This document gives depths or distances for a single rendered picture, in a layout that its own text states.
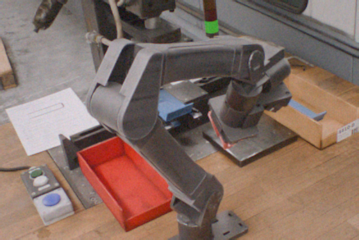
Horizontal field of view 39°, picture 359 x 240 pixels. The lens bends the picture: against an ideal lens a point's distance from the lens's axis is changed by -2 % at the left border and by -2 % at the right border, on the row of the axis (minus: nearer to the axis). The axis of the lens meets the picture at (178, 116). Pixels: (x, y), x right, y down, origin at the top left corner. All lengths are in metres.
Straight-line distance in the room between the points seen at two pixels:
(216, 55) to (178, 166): 0.19
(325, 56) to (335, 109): 0.40
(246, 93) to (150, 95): 0.24
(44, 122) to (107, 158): 0.31
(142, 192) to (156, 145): 0.37
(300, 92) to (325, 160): 0.27
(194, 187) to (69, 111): 0.71
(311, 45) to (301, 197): 0.75
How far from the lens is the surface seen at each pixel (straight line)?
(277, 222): 1.04
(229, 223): 1.02
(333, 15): 1.65
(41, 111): 1.55
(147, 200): 1.11
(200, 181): 0.88
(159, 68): 0.71
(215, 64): 0.81
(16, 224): 1.16
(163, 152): 0.79
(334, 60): 1.66
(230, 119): 0.96
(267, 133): 1.25
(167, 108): 1.25
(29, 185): 1.20
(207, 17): 1.47
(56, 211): 1.11
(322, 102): 1.34
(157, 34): 1.17
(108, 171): 1.22
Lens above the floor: 1.61
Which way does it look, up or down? 31 degrees down
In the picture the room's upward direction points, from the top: 8 degrees counter-clockwise
